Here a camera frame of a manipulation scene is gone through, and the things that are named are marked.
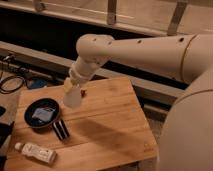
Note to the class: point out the black white striped block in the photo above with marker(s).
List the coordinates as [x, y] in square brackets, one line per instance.
[60, 130]

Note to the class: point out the blue grey eraser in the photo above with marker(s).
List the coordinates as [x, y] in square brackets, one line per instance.
[43, 114]

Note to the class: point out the white ceramic cup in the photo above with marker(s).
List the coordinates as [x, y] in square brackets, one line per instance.
[72, 97]

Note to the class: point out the black round bowl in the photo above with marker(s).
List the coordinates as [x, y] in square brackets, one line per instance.
[41, 103]

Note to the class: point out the blue object on floor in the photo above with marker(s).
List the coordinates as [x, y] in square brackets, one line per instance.
[37, 83]

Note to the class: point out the white plastic bottle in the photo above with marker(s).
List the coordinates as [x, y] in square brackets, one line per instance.
[35, 151]

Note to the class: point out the black object at left edge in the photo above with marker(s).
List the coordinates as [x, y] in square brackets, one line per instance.
[5, 129]

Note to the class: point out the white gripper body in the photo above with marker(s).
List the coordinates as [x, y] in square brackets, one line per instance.
[80, 72]

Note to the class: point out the wooden cutting board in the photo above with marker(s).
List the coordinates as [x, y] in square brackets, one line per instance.
[108, 129]

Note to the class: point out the small brown object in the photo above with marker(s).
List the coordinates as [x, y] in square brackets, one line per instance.
[83, 93]

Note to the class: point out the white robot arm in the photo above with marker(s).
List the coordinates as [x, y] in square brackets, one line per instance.
[186, 142]

